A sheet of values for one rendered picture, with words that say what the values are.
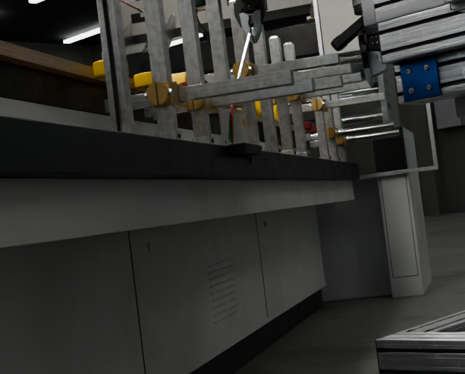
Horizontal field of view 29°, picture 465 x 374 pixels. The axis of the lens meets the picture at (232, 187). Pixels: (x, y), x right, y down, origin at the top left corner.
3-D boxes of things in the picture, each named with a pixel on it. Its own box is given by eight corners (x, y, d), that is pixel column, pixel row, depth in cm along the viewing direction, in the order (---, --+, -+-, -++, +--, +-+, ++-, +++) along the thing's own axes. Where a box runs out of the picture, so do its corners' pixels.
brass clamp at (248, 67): (261, 81, 281) (260, 65, 281) (251, 76, 268) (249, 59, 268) (243, 84, 282) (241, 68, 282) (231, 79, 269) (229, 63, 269)
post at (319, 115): (332, 177, 394) (318, 67, 395) (330, 177, 390) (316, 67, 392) (324, 179, 395) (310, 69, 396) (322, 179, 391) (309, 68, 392)
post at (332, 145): (341, 177, 418) (327, 73, 419) (339, 177, 414) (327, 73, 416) (333, 178, 419) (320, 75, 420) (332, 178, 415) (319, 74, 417)
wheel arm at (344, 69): (352, 73, 295) (350, 62, 295) (350, 72, 291) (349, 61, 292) (206, 96, 308) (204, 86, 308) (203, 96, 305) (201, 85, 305)
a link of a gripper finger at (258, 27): (269, 44, 259) (265, 12, 260) (264, 41, 254) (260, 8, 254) (258, 45, 260) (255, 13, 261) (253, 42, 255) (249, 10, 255)
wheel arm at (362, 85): (371, 88, 343) (370, 80, 343) (370, 87, 340) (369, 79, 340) (277, 102, 353) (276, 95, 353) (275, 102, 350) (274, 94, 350)
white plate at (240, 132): (249, 149, 257) (246, 114, 257) (224, 146, 232) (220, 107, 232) (248, 150, 257) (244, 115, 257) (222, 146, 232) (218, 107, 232)
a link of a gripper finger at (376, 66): (388, 83, 238) (384, 48, 238) (365, 87, 239) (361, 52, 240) (390, 84, 241) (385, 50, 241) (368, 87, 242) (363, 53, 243)
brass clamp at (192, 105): (221, 112, 232) (219, 93, 232) (206, 107, 219) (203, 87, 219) (198, 116, 234) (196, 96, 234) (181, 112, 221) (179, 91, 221)
